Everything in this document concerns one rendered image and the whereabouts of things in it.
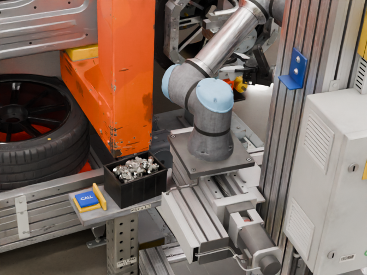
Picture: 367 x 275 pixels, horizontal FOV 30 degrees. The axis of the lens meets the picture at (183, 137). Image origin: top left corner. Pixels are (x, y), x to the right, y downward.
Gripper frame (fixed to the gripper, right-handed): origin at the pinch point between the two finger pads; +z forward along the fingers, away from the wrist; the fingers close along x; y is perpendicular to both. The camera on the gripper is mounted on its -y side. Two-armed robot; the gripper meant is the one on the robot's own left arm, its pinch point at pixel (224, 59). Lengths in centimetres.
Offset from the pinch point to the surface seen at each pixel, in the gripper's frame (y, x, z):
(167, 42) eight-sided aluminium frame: 3.3, 11.6, 28.3
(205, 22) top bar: -14.9, -1.2, 8.9
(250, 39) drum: -1.7, 18.8, -5.9
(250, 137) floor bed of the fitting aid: 75, 60, -3
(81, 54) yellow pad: 12, 2, 64
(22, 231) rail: 62, -60, 63
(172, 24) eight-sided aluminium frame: -6.7, 8.5, 25.4
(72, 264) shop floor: 83, -51, 46
